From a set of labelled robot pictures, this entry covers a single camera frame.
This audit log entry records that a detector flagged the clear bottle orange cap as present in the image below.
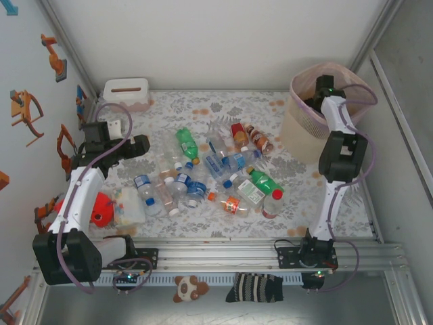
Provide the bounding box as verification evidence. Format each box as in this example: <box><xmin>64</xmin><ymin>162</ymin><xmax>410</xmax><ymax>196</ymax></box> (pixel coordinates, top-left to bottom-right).
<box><xmin>208</xmin><ymin>192</ymin><xmax>253</xmax><ymax>218</ymax></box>

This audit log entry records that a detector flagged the red orange drink bottle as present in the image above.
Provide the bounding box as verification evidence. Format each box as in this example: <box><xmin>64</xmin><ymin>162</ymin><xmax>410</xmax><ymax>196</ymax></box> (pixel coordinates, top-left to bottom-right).
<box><xmin>231</xmin><ymin>122</ymin><xmax>250</xmax><ymax>150</ymax></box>

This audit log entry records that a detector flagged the aluminium frame rail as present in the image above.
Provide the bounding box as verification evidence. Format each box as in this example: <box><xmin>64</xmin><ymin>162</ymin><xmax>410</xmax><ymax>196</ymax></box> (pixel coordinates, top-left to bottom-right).
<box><xmin>32</xmin><ymin>236</ymin><xmax>412</xmax><ymax>274</ymax></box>

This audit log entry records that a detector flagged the brown Nescafe bottle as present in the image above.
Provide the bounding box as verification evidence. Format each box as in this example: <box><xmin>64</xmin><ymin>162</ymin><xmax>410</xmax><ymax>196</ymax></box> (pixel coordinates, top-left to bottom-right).
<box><xmin>244</xmin><ymin>123</ymin><xmax>274</xmax><ymax>155</ymax></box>

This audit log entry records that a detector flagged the red plastic object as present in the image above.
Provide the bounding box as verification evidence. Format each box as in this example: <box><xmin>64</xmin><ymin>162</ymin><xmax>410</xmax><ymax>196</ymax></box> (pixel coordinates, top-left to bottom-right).
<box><xmin>88</xmin><ymin>191</ymin><xmax>118</xmax><ymax>228</ymax></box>

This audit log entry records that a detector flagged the clear bottle white cap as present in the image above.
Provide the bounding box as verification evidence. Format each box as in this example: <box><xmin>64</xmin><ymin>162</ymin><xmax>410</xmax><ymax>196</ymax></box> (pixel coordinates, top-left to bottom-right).
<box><xmin>154</xmin><ymin>171</ymin><xmax>180</xmax><ymax>217</ymax></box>

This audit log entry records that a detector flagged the bottle white green label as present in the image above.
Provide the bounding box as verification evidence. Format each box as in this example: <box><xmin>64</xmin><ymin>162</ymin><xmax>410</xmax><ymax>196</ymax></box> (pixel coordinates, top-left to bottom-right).
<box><xmin>231</xmin><ymin>173</ymin><xmax>267</xmax><ymax>207</ymax></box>

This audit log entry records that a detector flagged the clear bottle blue label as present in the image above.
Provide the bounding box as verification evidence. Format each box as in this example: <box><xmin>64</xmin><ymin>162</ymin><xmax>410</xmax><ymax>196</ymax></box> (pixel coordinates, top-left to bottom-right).
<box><xmin>170</xmin><ymin>161</ymin><xmax>194</xmax><ymax>200</ymax></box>
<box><xmin>133</xmin><ymin>173</ymin><xmax>156</xmax><ymax>207</ymax></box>
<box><xmin>221</xmin><ymin>148</ymin><xmax>263</xmax><ymax>172</ymax></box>

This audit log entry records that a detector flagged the clear bottle purple label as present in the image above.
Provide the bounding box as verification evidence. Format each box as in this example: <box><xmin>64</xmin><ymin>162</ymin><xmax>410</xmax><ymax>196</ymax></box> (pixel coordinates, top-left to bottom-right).
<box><xmin>154</xmin><ymin>137</ymin><xmax>184</xmax><ymax>171</ymax></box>

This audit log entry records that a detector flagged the small circuit board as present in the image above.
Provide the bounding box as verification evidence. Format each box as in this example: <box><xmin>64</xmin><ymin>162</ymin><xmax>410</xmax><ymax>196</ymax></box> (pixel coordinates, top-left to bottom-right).
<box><xmin>113</xmin><ymin>270</ymin><xmax>141</xmax><ymax>284</ymax></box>

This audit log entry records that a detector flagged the clear bottle blue cap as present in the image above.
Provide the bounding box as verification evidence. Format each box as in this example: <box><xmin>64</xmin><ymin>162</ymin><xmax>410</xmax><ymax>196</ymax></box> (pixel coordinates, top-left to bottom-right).
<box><xmin>223</xmin><ymin>167</ymin><xmax>253</xmax><ymax>189</ymax></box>

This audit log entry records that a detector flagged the white window frame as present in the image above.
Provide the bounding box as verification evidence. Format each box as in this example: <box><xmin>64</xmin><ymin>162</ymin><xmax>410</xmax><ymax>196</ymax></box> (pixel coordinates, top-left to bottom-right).
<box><xmin>368</xmin><ymin>47</ymin><xmax>433</xmax><ymax>207</ymax></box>

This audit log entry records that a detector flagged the white tissue box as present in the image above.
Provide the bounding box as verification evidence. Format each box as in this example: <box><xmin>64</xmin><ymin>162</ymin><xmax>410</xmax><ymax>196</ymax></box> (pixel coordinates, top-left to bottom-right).
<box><xmin>102</xmin><ymin>77</ymin><xmax>153</xmax><ymax>113</ymax></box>

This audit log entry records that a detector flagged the floral patterned table mat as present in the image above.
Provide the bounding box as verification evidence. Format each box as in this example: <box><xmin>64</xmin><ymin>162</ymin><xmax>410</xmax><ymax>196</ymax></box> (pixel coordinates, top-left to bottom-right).
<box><xmin>79</xmin><ymin>89</ymin><xmax>385</xmax><ymax>243</ymax></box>

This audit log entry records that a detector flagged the black electronics box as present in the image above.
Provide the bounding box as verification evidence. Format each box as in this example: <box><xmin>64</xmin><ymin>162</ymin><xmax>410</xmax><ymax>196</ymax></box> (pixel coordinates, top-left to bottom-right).
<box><xmin>300</xmin><ymin>269</ymin><xmax>327</xmax><ymax>291</ymax></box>

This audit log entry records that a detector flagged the clear crumpled plastic bottle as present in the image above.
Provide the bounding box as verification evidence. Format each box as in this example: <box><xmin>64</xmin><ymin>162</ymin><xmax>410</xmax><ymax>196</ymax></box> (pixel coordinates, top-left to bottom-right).
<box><xmin>205</xmin><ymin>130</ymin><xmax>231</xmax><ymax>157</ymax></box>

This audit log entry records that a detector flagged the pink plastic bin liner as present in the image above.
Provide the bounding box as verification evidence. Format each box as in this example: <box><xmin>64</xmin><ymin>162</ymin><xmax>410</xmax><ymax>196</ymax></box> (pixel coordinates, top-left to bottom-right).
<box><xmin>290</xmin><ymin>62</ymin><xmax>379</xmax><ymax>125</ymax></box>

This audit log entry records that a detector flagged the crushed bottle blue label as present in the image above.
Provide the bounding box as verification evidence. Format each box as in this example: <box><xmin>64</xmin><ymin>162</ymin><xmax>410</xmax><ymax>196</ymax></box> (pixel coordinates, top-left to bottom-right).
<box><xmin>184</xmin><ymin>181</ymin><xmax>208</xmax><ymax>209</ymax></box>
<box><xmin>202</xmin><ymin>152</ymin><xmax>231</xmax><ymax>180</ymax></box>

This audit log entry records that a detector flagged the white slotted cable duct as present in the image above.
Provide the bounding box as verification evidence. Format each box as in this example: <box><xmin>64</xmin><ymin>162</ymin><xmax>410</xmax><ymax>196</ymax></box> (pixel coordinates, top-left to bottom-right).
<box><xmin>47</xmin><ymin>272</ymin><xmax>305</xmax><ymax>285</ymax></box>

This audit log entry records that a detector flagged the brown white panda plush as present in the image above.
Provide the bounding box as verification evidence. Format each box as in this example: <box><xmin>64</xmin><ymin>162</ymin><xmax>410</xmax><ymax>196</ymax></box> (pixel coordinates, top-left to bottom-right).
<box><xmin>173</xmin><ymin>274</ymin><xmax>210</xmax><ymax>303</ymax></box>

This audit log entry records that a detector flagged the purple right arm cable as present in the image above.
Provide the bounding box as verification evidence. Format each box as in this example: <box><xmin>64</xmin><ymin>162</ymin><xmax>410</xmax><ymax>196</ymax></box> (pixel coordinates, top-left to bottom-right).
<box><xmin>306</xmin><ymin>83</ymin><xmax>378</xmax><ymax>294</ymax></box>

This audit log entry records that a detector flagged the blue orange wall sticker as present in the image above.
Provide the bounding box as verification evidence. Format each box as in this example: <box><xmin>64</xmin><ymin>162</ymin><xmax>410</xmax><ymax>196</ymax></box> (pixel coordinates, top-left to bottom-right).
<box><xmin>76</xmin><ymin>84</ymin><xmax>89</xmax><ymax>131</ymax></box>

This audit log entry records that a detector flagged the black white striped sock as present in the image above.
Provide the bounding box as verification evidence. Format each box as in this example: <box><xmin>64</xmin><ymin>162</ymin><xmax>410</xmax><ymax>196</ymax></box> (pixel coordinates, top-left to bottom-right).
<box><xmin>225</xmin><ymin>272</ymin><xmax>285</xmax><ymax>304</ymax></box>

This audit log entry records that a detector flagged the aluminium frame post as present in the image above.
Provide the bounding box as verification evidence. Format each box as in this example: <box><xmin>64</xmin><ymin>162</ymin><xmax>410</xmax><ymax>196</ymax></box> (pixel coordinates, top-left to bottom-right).
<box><xmin>350</xmin><ymin>0</ymin><xmax>405</xmax><ymax>70</ymax></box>
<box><xmin>36</xmin><ymin>0</ymin><xmax>102</xmax><ymax>102</ymax></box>

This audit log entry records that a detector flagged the clear bottle red cap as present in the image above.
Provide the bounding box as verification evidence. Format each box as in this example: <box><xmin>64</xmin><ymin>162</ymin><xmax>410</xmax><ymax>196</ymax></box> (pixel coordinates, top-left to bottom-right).
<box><xmin>262</xmin><ymin>189</ymin><xmax>284</xmax><ymax>219</ymax></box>

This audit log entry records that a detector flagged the green bottle yellow cap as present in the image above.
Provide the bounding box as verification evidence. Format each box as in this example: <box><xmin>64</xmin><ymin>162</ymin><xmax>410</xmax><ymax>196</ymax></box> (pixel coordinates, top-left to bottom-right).
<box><xmin>175</xmin><ymin>127</ymin><xmax>201</xmax><ymax>167</ymax></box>

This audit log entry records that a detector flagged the orange gripper wall sticker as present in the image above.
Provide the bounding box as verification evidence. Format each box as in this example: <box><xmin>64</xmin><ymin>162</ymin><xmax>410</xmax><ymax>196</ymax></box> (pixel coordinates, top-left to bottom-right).
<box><xmin>9</xmin><ymin>89</ymin><xmax>45</xmax><ymax>148</ymax></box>

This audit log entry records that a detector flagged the beige slatted plastic bin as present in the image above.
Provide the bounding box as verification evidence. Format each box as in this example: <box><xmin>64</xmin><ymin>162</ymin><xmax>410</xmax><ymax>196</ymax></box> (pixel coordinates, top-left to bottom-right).
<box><xmin>277</xmin><ymin>62</ymin><xmax>379</xmax><ymax>165</ymax></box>

